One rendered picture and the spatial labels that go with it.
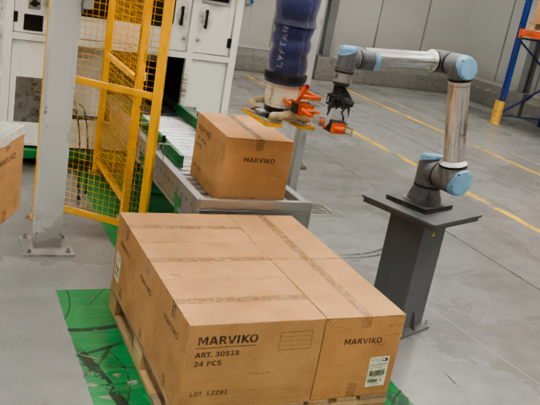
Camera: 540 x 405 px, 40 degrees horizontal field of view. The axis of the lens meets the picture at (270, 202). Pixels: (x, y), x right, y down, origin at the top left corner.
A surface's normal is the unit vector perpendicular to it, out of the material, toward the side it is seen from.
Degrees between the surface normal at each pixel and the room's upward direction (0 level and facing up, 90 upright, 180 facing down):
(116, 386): 0
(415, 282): 90
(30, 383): 0
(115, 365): 0
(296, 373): 90
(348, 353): 90
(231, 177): 90
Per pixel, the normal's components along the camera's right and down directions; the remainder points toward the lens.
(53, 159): 0.40, 0.35
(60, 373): 0.17, -0.94
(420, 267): 0.69, 0.33
